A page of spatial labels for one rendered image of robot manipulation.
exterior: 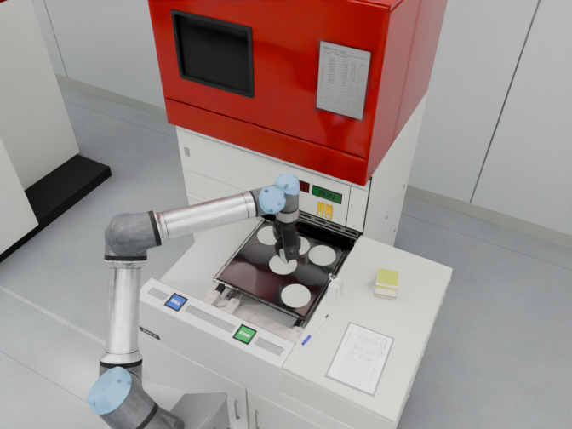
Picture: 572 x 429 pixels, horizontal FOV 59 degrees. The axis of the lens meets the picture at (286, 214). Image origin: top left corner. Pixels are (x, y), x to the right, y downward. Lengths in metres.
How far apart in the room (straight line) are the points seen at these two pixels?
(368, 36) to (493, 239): 2.27
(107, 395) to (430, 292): 1.03
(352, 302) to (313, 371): 0.28
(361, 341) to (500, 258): 1.93
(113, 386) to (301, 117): 0.95
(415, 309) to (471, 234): 1.82
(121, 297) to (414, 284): 0.94
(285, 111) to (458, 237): 2.01
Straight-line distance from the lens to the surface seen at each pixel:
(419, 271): 1.82
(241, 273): 1.84
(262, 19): 1.58
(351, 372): 1.54
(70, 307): 3.09
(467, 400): 2.73
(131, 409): 1.40
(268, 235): 1.97
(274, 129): 1.73
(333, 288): 1.61
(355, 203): 1.82
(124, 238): 1.35
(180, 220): 1.35
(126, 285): 1.48
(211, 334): 1.62
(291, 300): 1.76
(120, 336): 1.50
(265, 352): 1.57
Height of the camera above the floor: 2.29
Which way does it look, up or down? 42 degrees down
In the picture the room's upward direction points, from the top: 1 degrees clockwise
